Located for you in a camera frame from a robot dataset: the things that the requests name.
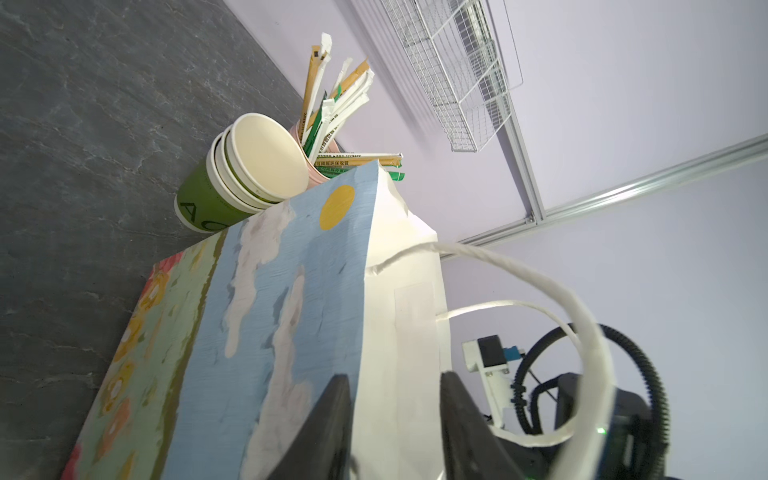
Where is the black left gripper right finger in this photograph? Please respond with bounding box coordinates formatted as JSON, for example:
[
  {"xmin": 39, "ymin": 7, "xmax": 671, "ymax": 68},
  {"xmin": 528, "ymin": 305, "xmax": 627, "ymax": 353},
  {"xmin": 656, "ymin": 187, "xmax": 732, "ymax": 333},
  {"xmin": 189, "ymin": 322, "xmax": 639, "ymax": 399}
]
[{"xmin": 440, "ymin": 371, "xmax": 525, "ymax": 480}]

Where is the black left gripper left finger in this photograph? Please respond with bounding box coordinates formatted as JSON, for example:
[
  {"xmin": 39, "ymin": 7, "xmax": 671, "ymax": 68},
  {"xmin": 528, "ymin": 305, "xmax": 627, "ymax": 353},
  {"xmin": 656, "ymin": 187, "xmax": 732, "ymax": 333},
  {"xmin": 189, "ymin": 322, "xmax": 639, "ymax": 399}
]
[{"xmin": 268, "ymin": 374, "xmax": 353, "ymax": 480}]

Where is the illustrated paper bag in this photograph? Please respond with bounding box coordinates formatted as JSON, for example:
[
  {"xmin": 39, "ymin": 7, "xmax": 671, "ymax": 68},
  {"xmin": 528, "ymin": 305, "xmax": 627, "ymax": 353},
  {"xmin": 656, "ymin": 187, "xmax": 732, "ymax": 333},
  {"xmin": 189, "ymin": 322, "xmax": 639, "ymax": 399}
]
[{"xmin": 62, "ymin": 166, "xmax": 597, "ymax": 479}]

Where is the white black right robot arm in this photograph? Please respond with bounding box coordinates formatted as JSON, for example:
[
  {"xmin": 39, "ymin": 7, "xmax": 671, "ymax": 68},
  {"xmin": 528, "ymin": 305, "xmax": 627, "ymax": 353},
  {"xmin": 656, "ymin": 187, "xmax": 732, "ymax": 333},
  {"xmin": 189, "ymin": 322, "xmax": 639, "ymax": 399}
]
[{"xmin": 462, "ymin": 321, "xmax": 670, "ymax": 479}]

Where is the pink straw holder cup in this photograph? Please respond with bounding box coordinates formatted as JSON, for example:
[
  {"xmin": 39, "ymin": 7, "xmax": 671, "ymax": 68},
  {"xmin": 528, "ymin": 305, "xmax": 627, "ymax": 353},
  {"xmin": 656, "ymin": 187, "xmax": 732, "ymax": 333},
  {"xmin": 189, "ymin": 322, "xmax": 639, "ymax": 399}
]
[{"xmin": 290, "ymin": 122, "xmax": 341, "ymax": 187}]

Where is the brown wrapped straw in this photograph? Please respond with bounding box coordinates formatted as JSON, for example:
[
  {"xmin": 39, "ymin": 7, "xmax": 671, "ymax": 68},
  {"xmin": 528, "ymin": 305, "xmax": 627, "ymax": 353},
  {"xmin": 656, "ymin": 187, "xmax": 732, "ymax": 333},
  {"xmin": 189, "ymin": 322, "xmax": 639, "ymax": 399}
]
[{"xmin": 314, "ymin": 154, "xmax": 403, "ymax": 168}]

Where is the stack of paper cups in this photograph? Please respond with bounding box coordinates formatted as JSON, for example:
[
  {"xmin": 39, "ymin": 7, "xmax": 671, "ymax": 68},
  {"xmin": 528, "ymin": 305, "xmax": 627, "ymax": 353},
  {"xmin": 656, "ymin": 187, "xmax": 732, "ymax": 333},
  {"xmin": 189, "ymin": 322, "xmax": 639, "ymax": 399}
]
[{"xmin": 174, "ymin": 113, "xmax": 309, "ymax": 234}]

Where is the green wrapped straw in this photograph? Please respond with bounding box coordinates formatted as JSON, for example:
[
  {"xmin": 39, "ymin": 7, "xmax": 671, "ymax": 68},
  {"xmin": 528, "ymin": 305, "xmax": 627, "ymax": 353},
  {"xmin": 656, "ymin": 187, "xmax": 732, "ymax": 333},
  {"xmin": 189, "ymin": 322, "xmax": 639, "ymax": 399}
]
[{"xmin": 303, "ymin": 86, "xmax": 342, "ymax": 163}]

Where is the white wrapped straw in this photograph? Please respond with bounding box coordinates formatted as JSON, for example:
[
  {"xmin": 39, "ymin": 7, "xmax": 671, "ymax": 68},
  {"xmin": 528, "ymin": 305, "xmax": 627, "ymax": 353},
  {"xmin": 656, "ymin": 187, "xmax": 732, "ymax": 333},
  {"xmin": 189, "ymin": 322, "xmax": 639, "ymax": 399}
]
[{"xmin": 296, "ymin": 33, "xmax": 375, "ymax": 163}]

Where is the long white wire shelf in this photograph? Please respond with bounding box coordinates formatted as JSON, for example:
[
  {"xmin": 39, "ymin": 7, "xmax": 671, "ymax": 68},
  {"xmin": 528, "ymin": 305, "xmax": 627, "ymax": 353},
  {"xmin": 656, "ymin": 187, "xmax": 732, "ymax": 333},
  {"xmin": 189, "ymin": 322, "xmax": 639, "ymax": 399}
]
[{"xmin": 377, "ymin": 1, "xmax": 524, "ymax": 153}]

